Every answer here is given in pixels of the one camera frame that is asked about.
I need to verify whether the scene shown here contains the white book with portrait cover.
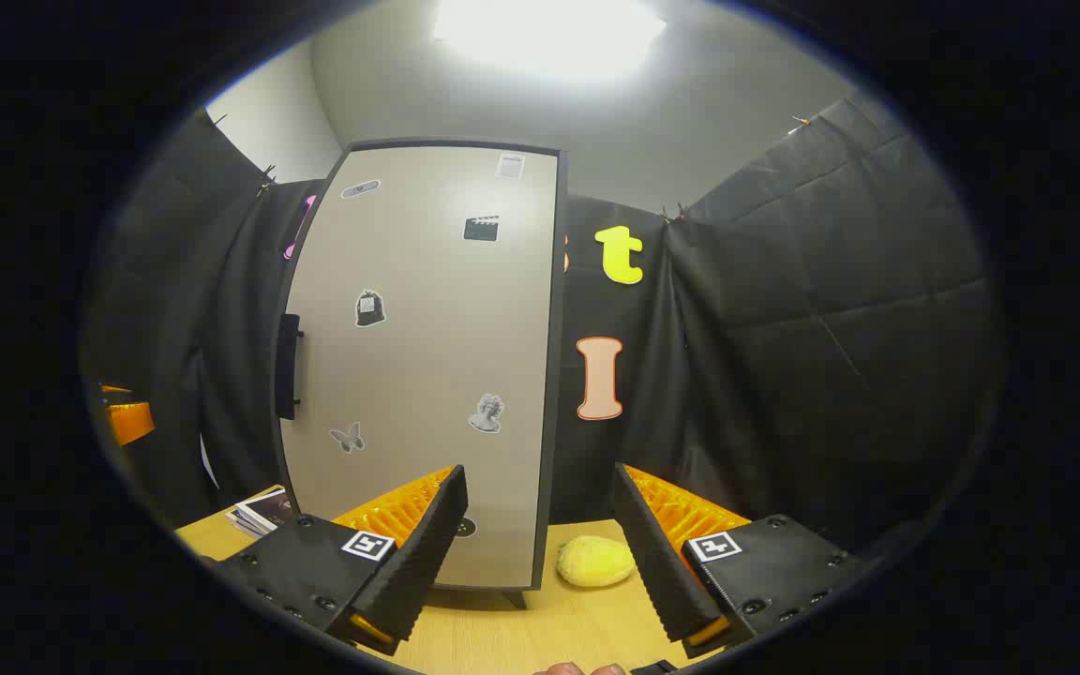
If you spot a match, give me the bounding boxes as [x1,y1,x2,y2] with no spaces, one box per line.
[235,489,297,533]

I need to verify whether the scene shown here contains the grey cabinet door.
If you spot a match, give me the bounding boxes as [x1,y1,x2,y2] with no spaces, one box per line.
[275,139,569,593]

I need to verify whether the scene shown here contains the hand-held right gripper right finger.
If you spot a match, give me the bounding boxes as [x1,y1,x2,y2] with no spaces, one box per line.
[613,462,869,660]

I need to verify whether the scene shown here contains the large ceiling light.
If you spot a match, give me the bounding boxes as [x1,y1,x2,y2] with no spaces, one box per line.
[432,0,668,81]

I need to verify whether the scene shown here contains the black door handle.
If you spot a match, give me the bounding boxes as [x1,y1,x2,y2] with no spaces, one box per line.
[275,314,305,421]

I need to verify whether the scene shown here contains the yellow round sponge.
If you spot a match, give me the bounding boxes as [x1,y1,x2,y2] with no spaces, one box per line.
[556,535,638,590]

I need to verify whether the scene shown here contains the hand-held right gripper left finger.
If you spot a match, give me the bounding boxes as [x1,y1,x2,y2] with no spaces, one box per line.
[212,464,469,657]

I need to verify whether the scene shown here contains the black backdrop cloth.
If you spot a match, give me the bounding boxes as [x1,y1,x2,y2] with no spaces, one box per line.
[81,94,1005,563]

